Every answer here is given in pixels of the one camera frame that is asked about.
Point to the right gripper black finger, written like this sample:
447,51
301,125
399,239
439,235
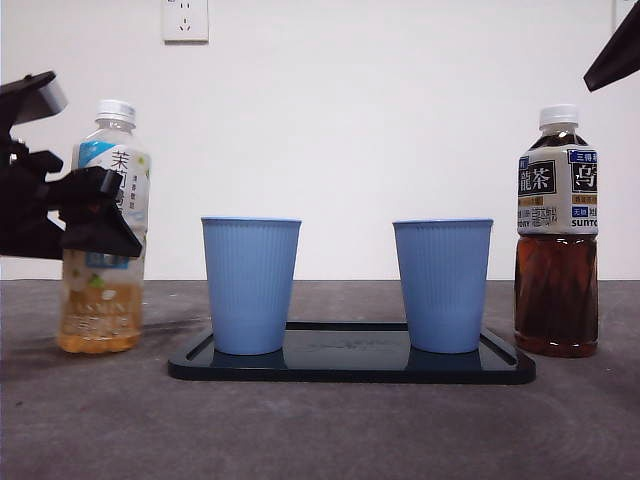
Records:
617,60

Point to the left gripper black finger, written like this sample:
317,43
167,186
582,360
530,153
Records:
95,220

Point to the jasmine tea bottle white label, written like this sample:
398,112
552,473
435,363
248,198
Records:
100,300

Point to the dark oolong tea bottle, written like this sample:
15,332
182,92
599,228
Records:
557,290

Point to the light blue ribbed cup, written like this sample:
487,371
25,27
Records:
250,285
442,285

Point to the dark blue flat tray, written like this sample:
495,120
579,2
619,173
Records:
345,367

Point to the white wall socket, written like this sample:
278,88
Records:
186,22
620,10

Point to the left wrist grey camera box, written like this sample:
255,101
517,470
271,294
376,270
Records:
50,100

